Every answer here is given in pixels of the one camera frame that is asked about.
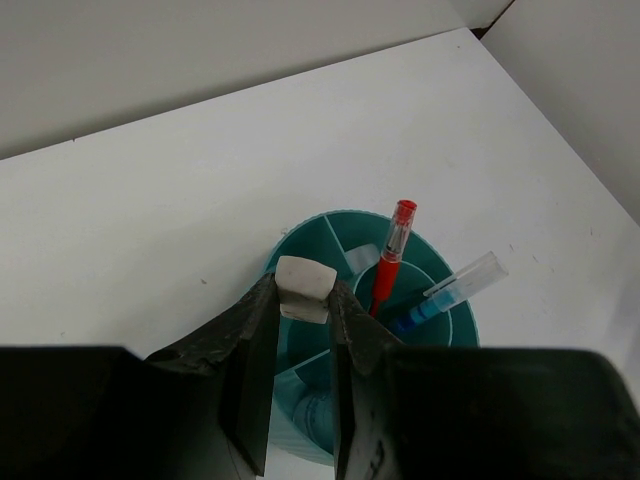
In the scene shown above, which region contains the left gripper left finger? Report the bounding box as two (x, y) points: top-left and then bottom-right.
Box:
(1, 274), (279, 479)

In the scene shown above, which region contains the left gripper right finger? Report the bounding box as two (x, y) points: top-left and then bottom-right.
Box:
(328, 281), (639, 479)

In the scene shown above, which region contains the clear glue bottle blue cap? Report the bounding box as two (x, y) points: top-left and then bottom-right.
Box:
(293, 392), (334, 452)

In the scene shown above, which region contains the red pen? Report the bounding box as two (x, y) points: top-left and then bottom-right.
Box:
(369, 199), (417, 317)

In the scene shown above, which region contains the white beige eraser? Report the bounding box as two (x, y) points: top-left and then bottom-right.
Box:
(275, 255), (337, 325)

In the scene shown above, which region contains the blue clear pen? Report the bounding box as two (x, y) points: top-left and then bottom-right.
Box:
(389, 252), (509, 334)

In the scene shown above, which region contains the clear tape roll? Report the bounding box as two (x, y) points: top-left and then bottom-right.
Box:
(345, 243), (380, 276)

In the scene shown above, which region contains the teal round divided organizer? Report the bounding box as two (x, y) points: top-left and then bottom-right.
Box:
(259, 209), (481, 469)

